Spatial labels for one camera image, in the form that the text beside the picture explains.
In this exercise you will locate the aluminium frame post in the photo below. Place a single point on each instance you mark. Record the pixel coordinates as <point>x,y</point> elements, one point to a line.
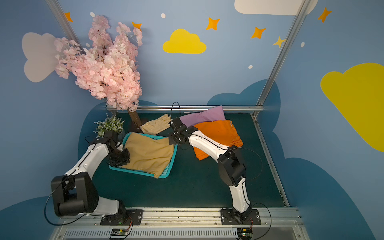
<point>62,20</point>
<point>291,36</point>

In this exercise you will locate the aluminium frame post left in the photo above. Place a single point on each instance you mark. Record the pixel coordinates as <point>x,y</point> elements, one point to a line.
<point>62,20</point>

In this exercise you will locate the pink blossom artificial tree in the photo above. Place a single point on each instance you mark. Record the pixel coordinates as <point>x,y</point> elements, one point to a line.
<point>108,70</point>

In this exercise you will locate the orange pants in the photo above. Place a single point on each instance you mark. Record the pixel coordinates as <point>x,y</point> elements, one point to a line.
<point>223,132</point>

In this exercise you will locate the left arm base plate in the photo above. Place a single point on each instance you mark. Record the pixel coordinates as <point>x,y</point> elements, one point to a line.
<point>129,217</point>

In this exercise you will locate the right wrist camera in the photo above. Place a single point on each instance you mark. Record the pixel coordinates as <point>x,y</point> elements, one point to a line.
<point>176,124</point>

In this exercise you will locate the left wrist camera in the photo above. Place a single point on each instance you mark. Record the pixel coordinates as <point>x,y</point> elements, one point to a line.
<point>110,137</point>

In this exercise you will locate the aluminium rail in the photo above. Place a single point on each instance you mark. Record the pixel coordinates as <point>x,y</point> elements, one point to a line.
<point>237,109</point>
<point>187,224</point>

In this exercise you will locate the beige work glove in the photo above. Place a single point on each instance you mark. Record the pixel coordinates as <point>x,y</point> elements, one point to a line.
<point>156,126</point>

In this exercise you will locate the small potted green plant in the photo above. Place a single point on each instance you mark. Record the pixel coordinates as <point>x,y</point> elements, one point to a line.
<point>109,124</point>

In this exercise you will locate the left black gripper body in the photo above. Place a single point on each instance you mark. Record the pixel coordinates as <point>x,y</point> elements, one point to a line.
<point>120,157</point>

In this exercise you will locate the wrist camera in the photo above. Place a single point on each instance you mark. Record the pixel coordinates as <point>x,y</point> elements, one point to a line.
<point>110,137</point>
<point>176,124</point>

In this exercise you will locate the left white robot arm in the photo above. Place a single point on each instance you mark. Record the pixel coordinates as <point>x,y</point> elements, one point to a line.
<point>74,192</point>

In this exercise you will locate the purple folded pants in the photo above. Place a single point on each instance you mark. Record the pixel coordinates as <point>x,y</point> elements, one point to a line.
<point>211,115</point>

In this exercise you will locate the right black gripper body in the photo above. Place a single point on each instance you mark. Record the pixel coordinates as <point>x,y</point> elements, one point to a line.
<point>177,138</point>

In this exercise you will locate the aluminium back rail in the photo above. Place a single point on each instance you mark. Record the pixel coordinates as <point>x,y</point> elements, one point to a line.
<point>237,109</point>

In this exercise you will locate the green circuit board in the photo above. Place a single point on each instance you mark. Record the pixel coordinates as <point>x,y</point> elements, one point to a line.
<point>119,233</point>
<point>244,234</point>

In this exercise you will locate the left green circuit board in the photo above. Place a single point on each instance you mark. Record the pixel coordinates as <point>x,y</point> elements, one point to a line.
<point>119,233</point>

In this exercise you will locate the aluminium frame post right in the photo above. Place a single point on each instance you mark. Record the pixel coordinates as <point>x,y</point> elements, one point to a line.
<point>291,36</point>

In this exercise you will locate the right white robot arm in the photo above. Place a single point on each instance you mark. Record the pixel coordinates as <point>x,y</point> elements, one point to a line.
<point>232,169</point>

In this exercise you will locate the right green circuit board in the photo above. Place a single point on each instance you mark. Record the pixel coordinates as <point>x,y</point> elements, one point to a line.
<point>244,234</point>

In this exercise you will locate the beige pants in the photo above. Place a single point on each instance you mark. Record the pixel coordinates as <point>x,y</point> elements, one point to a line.
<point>148,153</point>

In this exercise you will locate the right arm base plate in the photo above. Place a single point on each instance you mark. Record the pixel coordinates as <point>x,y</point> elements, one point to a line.
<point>231,217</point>

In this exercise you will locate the aluminium front rail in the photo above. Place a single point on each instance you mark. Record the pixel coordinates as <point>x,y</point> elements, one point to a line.
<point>187,224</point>

